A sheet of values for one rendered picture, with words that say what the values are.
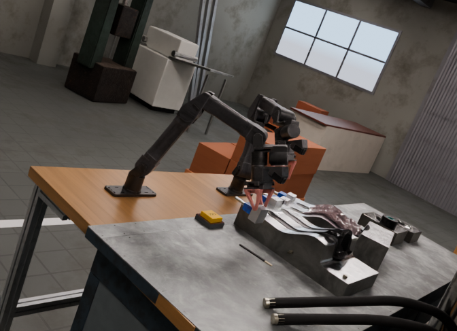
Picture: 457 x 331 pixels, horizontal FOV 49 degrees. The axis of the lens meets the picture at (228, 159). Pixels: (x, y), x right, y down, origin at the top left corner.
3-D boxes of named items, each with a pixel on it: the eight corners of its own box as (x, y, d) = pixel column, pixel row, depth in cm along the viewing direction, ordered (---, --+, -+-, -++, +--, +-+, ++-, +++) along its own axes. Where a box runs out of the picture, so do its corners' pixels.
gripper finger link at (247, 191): (271, 210, 176) (271, 183, 176) (259, 211, 170) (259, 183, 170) (254, 209, 180) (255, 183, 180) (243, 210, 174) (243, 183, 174)
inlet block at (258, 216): (228, 204, 181) (234, 191, 180) (237, 203, 185) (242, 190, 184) (254, 223, 174) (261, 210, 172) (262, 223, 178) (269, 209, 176)
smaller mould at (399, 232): (356, 225, 255) (362, 213, 254) (368, 223, 267) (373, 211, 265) (391, 246, 244) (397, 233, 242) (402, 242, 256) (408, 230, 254)
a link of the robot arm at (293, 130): (302, 141, 198) (307, 111, 200) (283, 134, 195) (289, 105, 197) (288, 144, 208) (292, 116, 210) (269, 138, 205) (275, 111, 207)
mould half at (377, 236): (268, 215, 220) (277, 192, 217) (285, 204, 244) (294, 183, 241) (377, 271, 204) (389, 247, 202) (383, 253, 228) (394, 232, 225)
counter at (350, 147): (368, 173, 884) (386, 136, 867) (306, 169, 727) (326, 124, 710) (338, 157, 924) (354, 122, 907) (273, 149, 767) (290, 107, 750)
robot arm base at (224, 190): (259, 181, 236) (249, 174, 241) (231, 180, 221) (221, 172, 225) (253, 196, 238) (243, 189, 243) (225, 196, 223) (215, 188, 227)
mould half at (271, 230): (233, 223, 195) (245, 192, 192) (271, 219, 216) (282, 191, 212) (341, 299, 167) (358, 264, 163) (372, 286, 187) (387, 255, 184)
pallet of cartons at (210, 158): (174, 177, 479) (199, 107, 462) (247, 177, 572) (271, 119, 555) (238, 221, 430) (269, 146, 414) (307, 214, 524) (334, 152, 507)
